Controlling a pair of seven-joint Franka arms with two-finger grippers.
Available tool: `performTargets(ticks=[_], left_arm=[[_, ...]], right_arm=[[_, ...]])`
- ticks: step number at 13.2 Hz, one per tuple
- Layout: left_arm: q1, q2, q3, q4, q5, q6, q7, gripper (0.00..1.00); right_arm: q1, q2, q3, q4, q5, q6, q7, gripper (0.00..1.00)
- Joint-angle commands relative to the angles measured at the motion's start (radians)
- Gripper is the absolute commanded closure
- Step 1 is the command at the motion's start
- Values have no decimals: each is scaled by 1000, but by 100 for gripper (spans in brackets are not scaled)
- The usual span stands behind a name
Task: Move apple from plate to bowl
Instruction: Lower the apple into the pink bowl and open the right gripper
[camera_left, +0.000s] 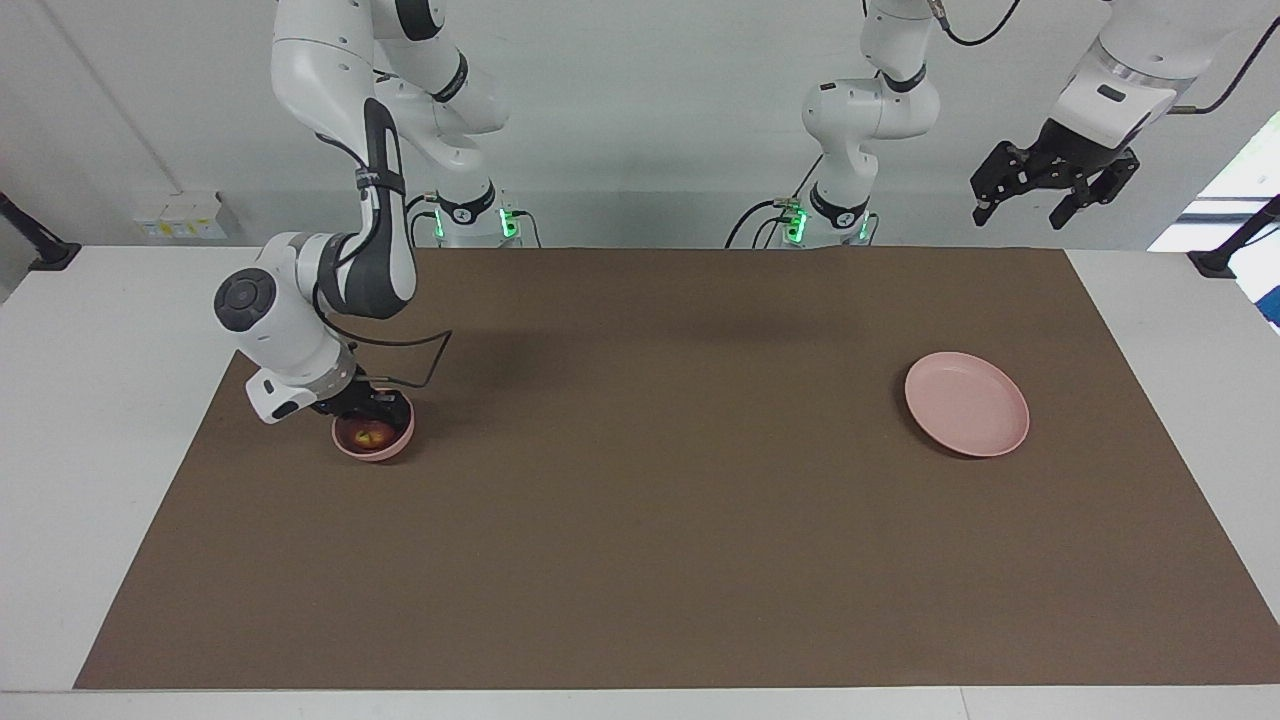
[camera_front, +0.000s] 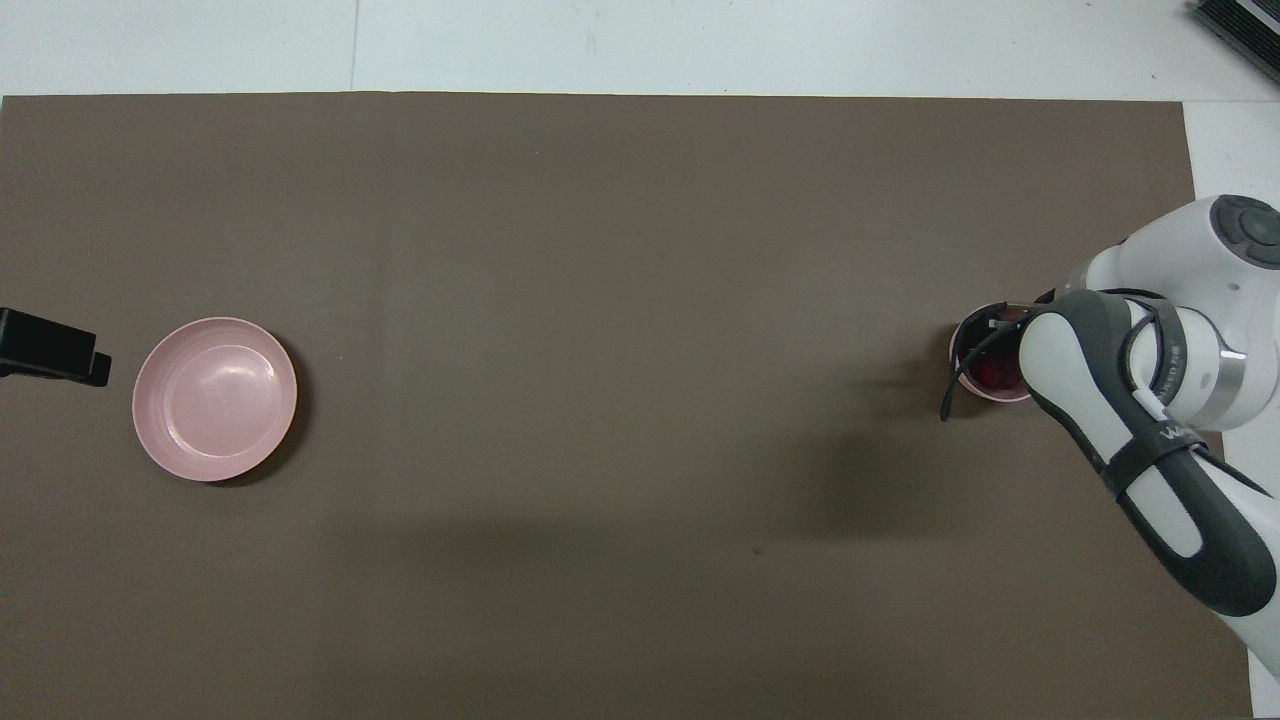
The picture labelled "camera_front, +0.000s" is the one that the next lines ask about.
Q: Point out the dark red apple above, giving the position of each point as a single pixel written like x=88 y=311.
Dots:
x=995 y=373

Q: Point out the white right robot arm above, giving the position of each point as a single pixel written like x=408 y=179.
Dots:
x=1070 y=360

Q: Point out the pink plate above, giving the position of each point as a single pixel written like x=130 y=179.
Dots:
x=215 y=400

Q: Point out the pink bowl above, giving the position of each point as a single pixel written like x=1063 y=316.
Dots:
x=990 y=396

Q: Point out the brown table mat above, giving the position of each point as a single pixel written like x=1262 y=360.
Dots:
x=620 y=330

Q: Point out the black ridged device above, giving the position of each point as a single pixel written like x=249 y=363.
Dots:
x=1245 y=22

